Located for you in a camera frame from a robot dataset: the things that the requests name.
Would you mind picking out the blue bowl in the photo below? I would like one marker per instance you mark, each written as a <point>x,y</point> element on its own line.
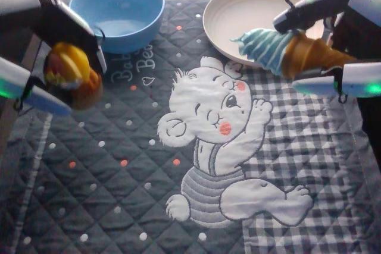
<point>119,16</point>

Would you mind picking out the white plate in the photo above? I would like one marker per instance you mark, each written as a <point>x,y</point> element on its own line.
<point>238,16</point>

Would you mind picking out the orange toy cupcake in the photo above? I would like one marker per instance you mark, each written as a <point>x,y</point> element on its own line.
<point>74,69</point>

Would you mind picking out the toy ice cream cone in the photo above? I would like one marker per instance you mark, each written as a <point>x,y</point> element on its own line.
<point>309,54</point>

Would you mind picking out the grey quilt with bear print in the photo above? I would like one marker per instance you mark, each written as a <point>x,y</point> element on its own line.
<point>119,161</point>

